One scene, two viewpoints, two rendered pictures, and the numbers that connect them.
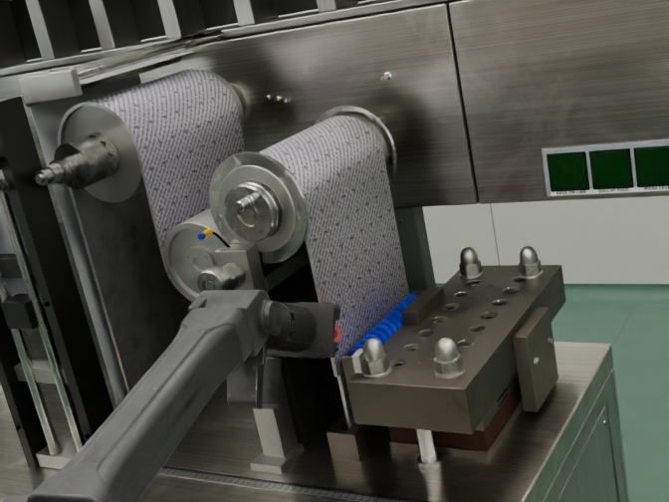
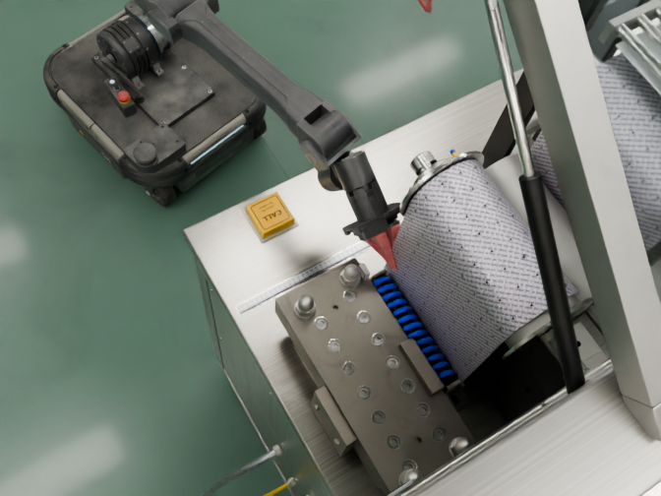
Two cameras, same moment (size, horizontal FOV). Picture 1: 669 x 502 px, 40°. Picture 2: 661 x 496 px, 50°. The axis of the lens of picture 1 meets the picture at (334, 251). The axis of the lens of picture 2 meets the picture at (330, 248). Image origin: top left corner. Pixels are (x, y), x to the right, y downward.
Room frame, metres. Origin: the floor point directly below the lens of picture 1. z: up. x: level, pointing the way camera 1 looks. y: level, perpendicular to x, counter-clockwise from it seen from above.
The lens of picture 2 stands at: (1.16, -0.49, 2.15)
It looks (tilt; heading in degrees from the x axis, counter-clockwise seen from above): 65 degrees down; 106
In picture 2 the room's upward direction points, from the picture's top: 11 degrees clockwise
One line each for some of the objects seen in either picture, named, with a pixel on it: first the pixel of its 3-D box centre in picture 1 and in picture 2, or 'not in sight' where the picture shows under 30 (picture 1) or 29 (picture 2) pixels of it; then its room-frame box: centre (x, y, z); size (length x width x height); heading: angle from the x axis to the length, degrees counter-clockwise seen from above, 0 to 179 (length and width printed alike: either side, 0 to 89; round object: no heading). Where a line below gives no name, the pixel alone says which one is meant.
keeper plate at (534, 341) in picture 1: (538, 358); (330, 422); (1.15, -0.24, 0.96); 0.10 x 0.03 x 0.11; 147
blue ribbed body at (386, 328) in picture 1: (388, 330); (413, 329); (1.20, -0.05, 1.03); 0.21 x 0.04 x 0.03; 147
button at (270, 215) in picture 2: not in sight; (270, 215); (0.86, 0.07, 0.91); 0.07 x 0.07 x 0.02; 57
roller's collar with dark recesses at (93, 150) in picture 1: (87, 160); not in sight; (1.26, 0.31, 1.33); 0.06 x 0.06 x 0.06; 57
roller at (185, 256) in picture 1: (250, 232); (538, 240); (1.31, 0.12, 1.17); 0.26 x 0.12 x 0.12; 147
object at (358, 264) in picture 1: (363, 278); (434, 305); (1.21, -0.03, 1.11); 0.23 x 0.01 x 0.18; 147
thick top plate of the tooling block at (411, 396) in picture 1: (467, 337); (376, 382); (1.18, -0.16, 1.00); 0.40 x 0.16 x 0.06; 147
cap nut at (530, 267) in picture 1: (529, 260); (413, 479); (1.30, -0.28, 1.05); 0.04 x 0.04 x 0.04
